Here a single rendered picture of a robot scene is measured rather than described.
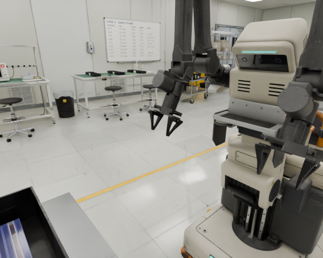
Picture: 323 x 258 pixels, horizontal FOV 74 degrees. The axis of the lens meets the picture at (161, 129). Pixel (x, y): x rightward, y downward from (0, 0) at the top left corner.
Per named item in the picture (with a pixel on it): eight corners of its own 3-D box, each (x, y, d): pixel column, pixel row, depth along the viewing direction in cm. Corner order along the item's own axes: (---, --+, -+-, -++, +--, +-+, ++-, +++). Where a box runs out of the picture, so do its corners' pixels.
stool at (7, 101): (-11, 141, 321) (-23, 102, 300) (15, 130, 368) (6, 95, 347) (20, 143, 315) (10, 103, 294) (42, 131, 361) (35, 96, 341)
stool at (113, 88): (100, 116, 440) (97, 86, 418) (122, 112, 469) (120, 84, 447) (109, 123, 403) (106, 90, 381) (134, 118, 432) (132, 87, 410)
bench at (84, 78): (76, 110, 487) (71, 74, 459) (142, 100, 588) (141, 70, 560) (86, 118, 431) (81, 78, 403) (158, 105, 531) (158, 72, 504)
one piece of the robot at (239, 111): (227, 138, 103) (232, 94, 95) (288, 159, 83) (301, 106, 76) (206, 148, 93) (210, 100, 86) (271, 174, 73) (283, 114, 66)
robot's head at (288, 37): (255, 50, 91) (246, 19, 81) (311, 50, 77) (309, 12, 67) (239, 74, 88) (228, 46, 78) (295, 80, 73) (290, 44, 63)
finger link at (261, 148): (274, 181, 49) (287, 143, 49) (244, 170, 54) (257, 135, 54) (282, 183, 54) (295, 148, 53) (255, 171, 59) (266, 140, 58)
